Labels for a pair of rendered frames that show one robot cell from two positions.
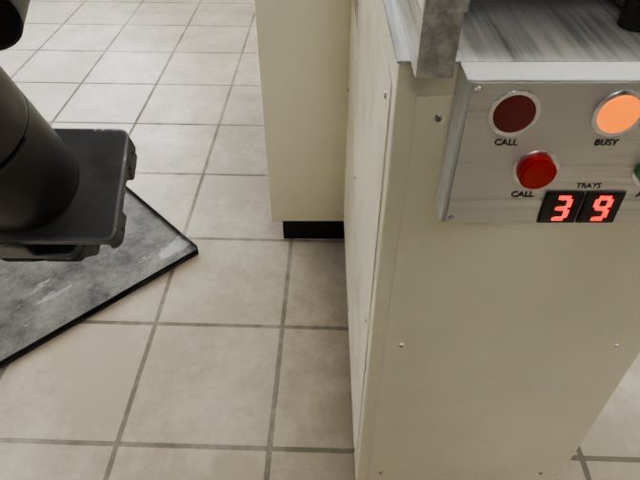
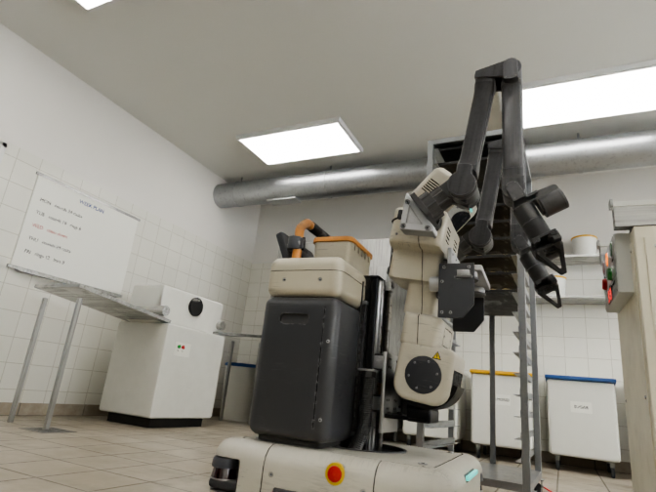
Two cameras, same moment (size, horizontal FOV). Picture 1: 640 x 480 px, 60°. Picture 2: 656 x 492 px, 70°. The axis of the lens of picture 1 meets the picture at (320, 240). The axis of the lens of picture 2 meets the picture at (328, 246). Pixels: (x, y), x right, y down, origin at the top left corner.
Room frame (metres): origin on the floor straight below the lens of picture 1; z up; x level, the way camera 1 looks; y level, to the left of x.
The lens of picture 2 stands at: (0.22, -1.52, 0.43)
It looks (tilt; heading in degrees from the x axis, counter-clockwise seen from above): 17 degrees up; 115
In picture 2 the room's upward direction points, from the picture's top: 6 degrees clockwise
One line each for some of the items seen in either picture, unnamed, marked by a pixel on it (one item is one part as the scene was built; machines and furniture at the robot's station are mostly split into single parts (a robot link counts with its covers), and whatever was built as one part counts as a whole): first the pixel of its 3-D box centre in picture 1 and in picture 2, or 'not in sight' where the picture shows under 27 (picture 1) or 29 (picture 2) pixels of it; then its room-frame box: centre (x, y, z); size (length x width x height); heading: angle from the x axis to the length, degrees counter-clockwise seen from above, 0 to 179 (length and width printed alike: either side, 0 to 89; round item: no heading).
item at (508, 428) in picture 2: not in sight; (504, 415); (-0.12, 3.45, 0.39); 0.64 x 0.54 x 0.77; 89
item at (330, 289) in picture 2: not in sight; (341, 343); (-0.39, -0.06, 0.59); 0.55 x 0.34 x 0.83; 90
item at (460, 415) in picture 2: not in sight; (434, 408); (-0.77, 3.47, 0.39); 0.64 x 0.54 x 0.77; 91
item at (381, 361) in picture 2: not in sight; (420, 392); (-0.13, 0.00, 0.45); 0.28 x 0.27 x 0.25; 90
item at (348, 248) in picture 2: not in sight; (343, 262); (-0.41, -0.06, 0.87); 0.23 x 0.15 x 0.11; 90
